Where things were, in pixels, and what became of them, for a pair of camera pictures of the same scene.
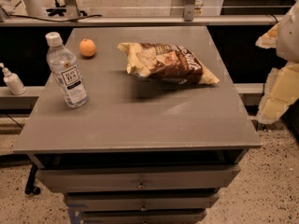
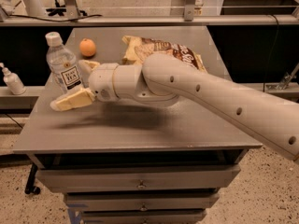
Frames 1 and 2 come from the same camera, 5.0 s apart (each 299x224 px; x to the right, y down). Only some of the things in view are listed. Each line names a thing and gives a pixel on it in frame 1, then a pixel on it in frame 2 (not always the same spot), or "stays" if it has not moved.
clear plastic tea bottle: x=63 y=64 stays
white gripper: x=289 y=37 → x=101 y=80
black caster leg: x=31 y=188 stays
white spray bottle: x=13 y=81 stays
